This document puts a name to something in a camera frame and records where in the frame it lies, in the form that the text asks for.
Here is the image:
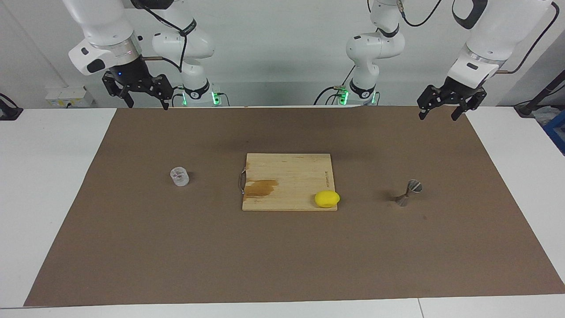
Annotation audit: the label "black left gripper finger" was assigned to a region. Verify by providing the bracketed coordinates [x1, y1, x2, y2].
[417, 85, 444, 121]
[450, 88, 487, 122]

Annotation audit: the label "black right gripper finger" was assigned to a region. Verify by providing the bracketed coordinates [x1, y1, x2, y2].
[150, 74, 173, 111]
[102, 73, 134, 109]

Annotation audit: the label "clear plastic cup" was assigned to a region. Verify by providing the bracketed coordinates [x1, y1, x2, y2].
[170, 167, 190, 187]

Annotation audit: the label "steel double jigger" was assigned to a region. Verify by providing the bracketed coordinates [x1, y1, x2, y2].
[394, 179, 423, 207]

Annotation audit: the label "black tripod leg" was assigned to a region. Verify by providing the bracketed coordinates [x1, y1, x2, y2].
[514, 71, 565, 117]

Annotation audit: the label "crumpled clear plastic bag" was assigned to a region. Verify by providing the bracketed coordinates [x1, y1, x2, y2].
[533, 107, 557, 127]

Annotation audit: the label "black stand base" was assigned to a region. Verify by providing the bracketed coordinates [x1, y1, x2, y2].
[0, 93, 23, 121]

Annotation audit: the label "yellow lemon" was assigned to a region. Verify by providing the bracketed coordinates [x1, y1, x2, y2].
[314, 190, 341, 208]

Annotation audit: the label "wooden cutting board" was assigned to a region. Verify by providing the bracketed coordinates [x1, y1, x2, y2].
[238, 153, 338, 212]

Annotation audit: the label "brown table mat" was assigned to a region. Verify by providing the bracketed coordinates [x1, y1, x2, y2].
[24, 106, 565, 307]

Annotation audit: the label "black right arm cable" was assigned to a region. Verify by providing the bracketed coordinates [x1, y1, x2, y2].
[132, 0, 195, 73]

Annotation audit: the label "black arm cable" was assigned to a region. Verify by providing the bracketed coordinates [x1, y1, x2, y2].
[132, 0, 195, 73]
[499, 2, 554, 75]

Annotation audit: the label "thin black cable loop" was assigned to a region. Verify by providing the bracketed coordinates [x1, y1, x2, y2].
[396, 0, 443, 27]

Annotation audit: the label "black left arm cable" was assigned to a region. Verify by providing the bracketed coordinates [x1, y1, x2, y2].
[499, 2, 554, 75]

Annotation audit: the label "black base cables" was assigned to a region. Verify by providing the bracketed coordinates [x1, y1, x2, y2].
[313, 66, 354, 106]

